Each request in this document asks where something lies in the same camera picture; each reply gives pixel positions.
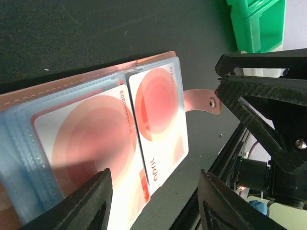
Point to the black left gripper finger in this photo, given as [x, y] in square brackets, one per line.
[87, 208]

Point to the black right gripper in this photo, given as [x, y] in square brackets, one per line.
[275, 112]

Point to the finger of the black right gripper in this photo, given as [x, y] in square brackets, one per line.
[293, 60]

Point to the pink leather card holder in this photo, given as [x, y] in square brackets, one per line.
[28, 187]

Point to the red april card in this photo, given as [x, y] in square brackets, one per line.
[158, 102]

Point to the green bin with red card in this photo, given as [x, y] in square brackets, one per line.
[258, 24]

